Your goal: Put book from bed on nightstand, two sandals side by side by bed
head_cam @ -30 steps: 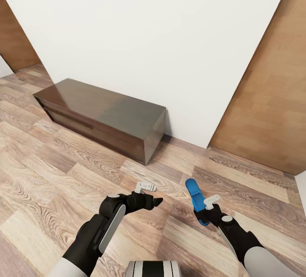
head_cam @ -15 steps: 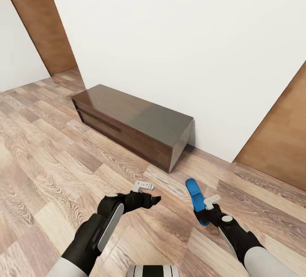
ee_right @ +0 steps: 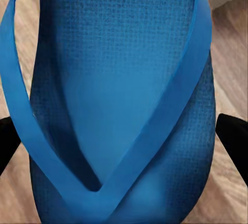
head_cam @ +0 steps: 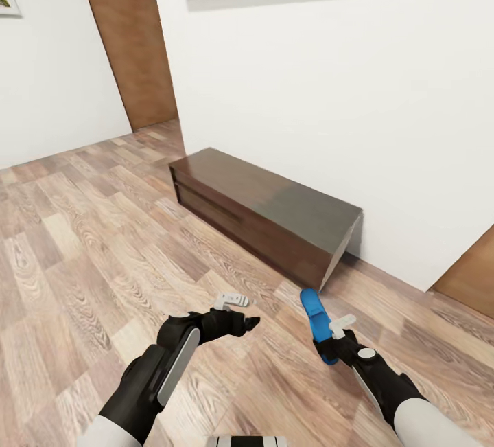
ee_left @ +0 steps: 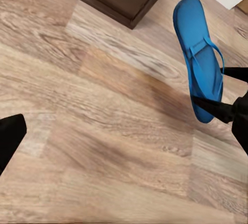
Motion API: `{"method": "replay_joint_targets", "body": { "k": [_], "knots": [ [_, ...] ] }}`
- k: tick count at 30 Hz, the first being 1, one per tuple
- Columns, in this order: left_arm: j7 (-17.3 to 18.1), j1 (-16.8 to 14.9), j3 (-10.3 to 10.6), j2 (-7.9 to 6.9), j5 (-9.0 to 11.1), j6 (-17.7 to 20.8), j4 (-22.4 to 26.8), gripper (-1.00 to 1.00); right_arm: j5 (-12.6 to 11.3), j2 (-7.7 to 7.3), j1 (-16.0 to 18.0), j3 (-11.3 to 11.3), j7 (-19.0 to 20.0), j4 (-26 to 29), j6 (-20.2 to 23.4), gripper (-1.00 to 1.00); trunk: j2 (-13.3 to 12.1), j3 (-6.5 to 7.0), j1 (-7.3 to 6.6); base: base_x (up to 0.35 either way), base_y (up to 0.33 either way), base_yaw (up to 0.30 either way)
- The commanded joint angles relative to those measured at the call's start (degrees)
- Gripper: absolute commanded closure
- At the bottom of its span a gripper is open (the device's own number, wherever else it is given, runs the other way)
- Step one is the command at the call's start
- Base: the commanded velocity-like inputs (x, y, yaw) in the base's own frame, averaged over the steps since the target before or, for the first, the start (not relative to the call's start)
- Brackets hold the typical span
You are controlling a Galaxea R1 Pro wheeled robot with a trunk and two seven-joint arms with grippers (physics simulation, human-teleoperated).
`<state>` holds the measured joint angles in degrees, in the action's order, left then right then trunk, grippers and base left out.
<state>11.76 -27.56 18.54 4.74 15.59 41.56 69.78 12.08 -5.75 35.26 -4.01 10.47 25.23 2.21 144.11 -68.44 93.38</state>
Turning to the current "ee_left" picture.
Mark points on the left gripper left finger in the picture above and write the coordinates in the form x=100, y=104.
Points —
x=12, y=131

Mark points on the sandal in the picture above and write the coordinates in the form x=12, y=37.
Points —
x=205, y=75

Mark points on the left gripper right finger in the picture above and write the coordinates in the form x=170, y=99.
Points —
x=240, y=130

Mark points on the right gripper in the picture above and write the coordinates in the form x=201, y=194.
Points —
x=223, y=111

